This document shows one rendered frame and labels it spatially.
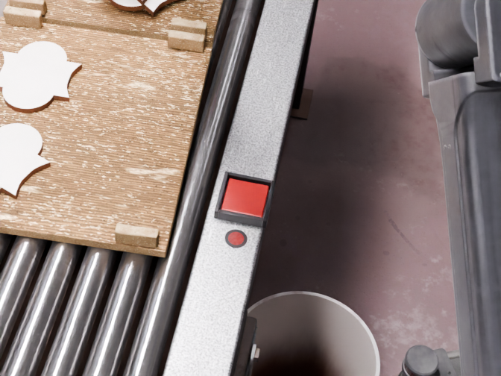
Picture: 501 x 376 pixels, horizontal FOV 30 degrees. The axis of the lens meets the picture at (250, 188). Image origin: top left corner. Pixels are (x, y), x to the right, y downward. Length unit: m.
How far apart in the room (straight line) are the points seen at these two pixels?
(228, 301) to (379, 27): 1.91
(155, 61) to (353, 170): 1.21
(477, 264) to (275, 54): 0.98
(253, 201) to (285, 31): 0.38
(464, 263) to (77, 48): 1.00
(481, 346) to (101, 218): 0.76
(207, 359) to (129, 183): 0.29
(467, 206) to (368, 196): 1.94
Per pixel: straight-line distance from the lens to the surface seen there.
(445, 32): 0.65
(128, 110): 1.44
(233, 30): 1.60
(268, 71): 1.54
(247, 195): 1.35
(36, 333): 1.24
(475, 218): 0.64
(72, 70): 1.49
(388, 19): 3.10
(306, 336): 2.05
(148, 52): 1.53
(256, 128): 1.45
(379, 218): 2.54
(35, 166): 1.36
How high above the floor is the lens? 1.99
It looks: 51 degrees down
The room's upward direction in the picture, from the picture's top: 7 degrees clockwise
